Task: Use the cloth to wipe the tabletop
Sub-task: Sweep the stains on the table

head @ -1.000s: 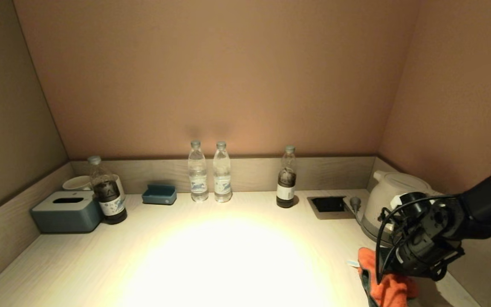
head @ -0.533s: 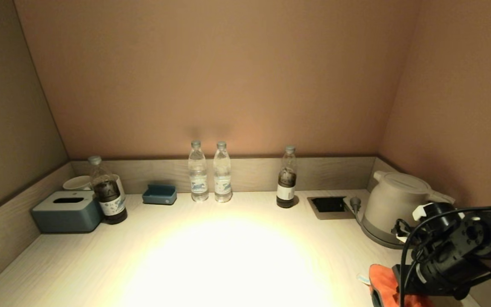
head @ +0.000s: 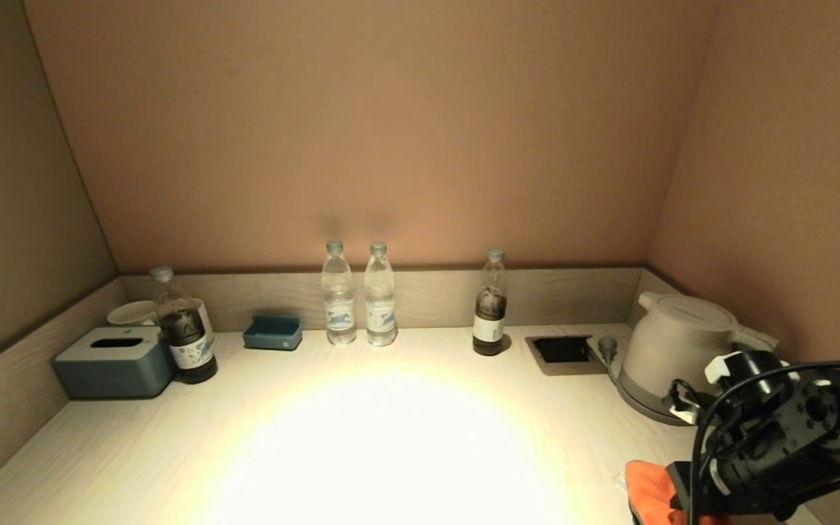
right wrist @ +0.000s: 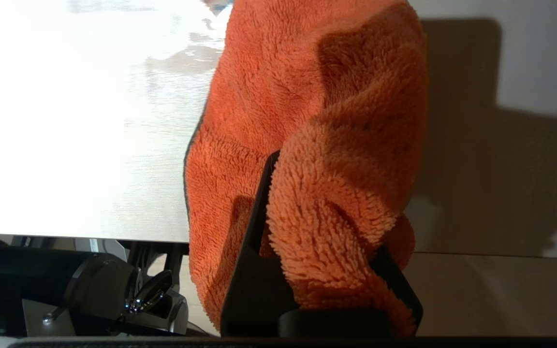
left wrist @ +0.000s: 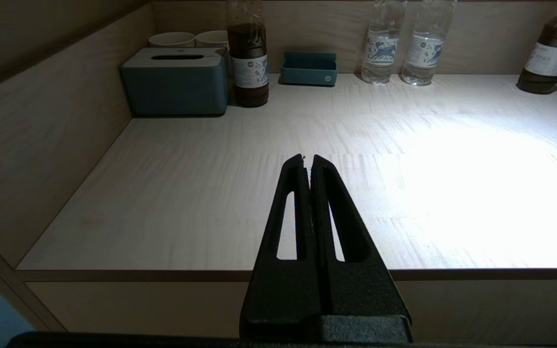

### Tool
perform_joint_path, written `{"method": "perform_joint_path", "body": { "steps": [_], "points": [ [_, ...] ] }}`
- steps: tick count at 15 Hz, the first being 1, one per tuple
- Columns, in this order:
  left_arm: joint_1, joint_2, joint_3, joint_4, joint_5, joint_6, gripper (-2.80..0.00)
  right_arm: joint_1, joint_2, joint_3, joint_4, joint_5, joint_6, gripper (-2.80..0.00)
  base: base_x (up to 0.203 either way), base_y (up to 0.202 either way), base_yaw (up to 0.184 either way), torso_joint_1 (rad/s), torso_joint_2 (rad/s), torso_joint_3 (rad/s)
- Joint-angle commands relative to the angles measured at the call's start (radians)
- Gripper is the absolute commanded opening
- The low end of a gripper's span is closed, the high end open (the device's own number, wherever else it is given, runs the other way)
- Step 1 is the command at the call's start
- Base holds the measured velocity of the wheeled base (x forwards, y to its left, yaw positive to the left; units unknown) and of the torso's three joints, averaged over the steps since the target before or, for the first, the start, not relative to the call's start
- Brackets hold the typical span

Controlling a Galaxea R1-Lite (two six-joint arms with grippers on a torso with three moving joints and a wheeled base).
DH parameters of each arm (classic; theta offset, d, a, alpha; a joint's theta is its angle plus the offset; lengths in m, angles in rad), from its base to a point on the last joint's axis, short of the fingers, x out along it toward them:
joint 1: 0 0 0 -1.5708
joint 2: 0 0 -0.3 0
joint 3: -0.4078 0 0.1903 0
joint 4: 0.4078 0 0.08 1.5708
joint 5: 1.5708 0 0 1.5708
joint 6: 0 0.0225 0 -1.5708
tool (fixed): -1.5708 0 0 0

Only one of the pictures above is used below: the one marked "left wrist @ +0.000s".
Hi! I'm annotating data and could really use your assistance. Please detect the dark drink bottle patterned label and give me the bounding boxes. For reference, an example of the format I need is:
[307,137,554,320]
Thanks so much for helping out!
[226,0,270,108]

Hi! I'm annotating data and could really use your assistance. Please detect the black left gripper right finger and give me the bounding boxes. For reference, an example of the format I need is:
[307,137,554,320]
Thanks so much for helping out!
[309,154,413,343]

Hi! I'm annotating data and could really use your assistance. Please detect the small blue tray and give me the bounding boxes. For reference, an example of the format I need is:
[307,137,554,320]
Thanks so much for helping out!
[280,52,338,87]

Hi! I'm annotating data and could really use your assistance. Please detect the slim dark bottle white label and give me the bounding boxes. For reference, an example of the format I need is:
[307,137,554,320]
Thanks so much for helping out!
[516,0,557,95]

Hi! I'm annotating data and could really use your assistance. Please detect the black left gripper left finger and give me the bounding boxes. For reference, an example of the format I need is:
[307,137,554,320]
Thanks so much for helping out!
[239,154,322,340]

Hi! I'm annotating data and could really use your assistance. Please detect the clear water bottle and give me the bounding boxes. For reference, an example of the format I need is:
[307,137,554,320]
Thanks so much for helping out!
[401,0,457,87]
[360,0,408,86]

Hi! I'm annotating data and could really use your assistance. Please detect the white ceramic cup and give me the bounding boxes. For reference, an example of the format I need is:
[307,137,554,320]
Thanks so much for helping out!
[148,32,196,49]
[195,30,230,49]

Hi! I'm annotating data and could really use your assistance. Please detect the blue-grey tissue box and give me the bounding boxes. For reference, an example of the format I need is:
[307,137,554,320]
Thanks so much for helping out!
[120,47,230,117]

